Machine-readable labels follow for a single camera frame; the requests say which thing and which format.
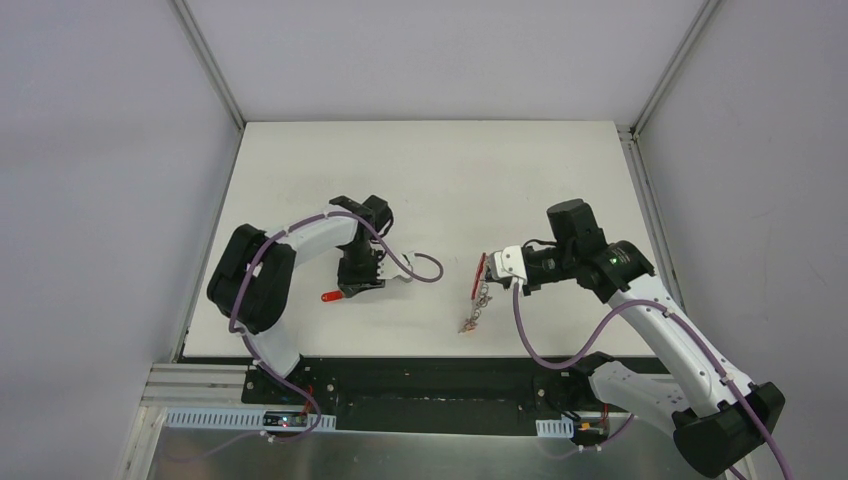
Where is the key organizer with red handle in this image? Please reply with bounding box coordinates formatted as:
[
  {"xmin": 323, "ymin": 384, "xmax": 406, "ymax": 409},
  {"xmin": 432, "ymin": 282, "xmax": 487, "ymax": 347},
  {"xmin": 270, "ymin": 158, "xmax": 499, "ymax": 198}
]
[{"xmin": 458, "ymin": 253, "xmax": 491, "ymax": 334}]

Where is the key with red tag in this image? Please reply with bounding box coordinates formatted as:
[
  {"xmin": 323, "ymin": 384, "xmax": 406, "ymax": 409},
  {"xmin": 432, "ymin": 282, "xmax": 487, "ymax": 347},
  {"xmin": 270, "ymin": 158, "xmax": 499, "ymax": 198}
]
[{"xmin": 321, "ymin": 290, "xmax": 345, "ymax": 303}]

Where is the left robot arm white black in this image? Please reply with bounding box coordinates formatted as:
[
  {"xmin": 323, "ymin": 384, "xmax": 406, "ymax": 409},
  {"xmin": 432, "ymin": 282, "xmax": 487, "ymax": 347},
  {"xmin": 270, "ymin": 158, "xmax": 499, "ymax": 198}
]
[{"xmin": 206, "ymin": 195, "xmax": 393, "ymax": 405}]

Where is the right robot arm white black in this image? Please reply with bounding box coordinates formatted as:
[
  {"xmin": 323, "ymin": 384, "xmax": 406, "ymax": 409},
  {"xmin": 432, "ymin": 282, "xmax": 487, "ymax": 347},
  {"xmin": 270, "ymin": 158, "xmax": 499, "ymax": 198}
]
[{"xmin": 471, "ymin": 199, "xmax": 793, "ymax": 478}]

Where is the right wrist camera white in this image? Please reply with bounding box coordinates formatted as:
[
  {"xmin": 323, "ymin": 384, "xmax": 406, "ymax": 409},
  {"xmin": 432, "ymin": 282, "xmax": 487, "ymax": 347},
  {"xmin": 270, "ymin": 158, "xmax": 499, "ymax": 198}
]
[{"xmin": 494, "ymin": 245, "xmax": 528, "ymax": 285}]

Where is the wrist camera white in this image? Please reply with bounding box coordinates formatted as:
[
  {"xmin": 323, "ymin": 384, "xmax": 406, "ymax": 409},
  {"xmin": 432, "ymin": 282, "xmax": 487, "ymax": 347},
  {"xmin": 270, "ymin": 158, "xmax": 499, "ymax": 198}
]
[
  {"xmin": 377, "ymin": 251, "xmax": 415, "ymax": 283},
  {"xmin": 494, "ymin": 245, "xmax": 528, "ymax": 285}
]

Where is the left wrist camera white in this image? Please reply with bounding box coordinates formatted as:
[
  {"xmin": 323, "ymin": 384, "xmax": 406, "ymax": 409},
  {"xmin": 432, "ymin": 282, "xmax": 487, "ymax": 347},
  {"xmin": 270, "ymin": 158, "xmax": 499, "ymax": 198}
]
[{"xmin": 377, "ymin": 251, "xmax": 415, "ymax": 283}]

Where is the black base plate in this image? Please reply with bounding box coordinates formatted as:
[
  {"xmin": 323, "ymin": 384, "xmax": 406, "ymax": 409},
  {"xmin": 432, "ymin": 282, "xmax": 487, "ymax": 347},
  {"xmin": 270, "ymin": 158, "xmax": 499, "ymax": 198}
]
[{"xmin": 241, "ymin": 357, "xmax": 623, "ymax": 436}]

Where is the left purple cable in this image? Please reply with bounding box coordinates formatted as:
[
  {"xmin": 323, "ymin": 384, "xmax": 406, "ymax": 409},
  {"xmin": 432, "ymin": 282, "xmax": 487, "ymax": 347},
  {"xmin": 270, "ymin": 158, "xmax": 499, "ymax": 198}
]
[{"xmin": 228, "ymin": 210, "xmax": 445, "ymax": 446}]

